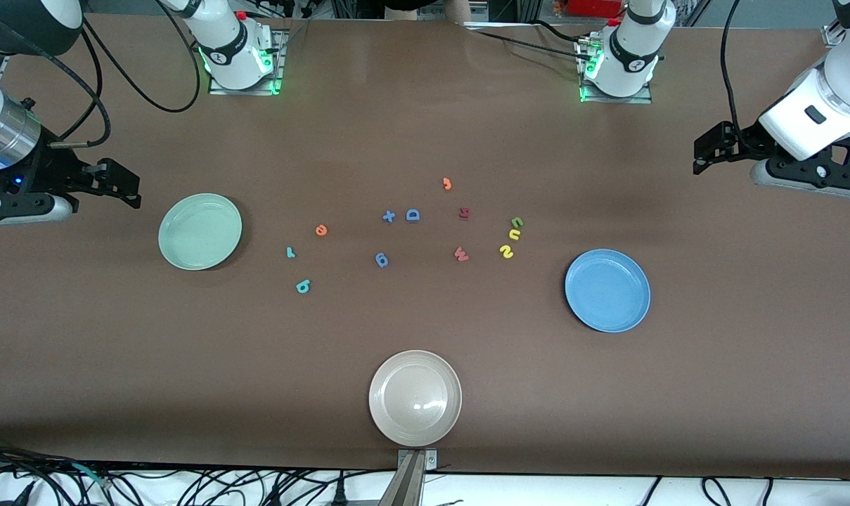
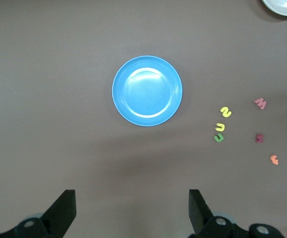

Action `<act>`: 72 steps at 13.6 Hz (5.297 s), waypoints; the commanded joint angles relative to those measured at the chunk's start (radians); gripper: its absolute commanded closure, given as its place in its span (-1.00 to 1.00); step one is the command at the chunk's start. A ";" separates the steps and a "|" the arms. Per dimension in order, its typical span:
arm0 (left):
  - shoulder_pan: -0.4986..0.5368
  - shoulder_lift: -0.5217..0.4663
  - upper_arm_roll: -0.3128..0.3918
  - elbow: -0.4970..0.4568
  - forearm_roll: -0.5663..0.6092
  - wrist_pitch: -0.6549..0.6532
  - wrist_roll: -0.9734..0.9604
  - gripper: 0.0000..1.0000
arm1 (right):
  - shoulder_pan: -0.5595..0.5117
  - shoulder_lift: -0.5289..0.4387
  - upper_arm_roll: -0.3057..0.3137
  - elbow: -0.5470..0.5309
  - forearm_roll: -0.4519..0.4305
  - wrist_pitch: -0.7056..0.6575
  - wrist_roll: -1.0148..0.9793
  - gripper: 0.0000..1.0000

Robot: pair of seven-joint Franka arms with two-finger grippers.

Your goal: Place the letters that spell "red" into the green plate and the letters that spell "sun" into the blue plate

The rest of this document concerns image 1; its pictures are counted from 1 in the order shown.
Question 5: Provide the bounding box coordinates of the brown table cover sheet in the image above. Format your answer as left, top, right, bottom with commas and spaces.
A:
0, 14, 850, 480

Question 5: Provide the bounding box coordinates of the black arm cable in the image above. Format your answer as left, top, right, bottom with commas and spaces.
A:
0, 0, 202, 150
720, 0, 759, 155

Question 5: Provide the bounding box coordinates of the beige plate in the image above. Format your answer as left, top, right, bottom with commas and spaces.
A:
368, 349, 463, 448

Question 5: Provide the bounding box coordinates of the teal cable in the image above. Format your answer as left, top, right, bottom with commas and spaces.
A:
70, 462, 112, 489

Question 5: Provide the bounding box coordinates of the red box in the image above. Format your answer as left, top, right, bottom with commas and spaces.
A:
567, 0, 626, 19

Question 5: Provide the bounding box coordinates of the blue plate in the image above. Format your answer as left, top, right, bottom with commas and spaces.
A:
564, 248, 652, 334

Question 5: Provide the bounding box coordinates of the light green plate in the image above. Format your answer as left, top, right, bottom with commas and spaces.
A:
157, 193, 243, 271

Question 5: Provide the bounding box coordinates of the thin black table cable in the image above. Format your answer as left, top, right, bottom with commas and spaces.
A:
475, 30, 594, 64
534, 20, 595, 44

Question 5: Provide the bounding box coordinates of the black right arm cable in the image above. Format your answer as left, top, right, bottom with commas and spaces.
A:
0, 0, 202, 150

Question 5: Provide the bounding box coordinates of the thick black cable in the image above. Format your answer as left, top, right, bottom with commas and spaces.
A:
0, 441, 116, 493

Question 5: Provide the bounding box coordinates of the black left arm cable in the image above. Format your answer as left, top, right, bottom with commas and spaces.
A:
720, 0, 759, 155

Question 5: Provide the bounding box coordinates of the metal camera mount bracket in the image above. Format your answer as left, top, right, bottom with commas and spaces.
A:
379, 448, 439, 506

